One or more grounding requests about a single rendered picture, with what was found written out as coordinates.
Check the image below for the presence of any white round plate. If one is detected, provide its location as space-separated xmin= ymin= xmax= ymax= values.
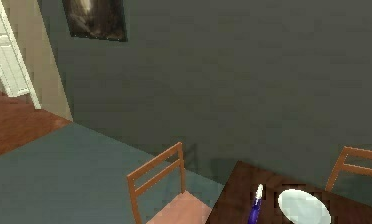
xmin=277 ymin=188 xmax=332 ymax=224

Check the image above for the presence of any white room door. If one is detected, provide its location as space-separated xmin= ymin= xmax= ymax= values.
xmin=0 ymin=0 xmax=42 ymax=110

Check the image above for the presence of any dark framed wall picture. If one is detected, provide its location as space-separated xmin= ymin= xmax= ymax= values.
xmin=61 ymin=0 xmax=129 ymax=43

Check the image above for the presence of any blue and white bottle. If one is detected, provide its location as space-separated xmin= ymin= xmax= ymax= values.
xmin=247 ymin=183 xmax=265 ymax=224

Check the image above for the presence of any brown wooden chair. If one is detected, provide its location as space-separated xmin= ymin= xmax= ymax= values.
xmin=324 ymin=145 xmax=372 ymax=192
xmin=126 ymin=141 xmax=213 ymax=224

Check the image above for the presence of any dark brown wooden table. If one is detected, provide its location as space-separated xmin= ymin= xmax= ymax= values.
xmin=205 ymin=160 xmax=372 ymax=224

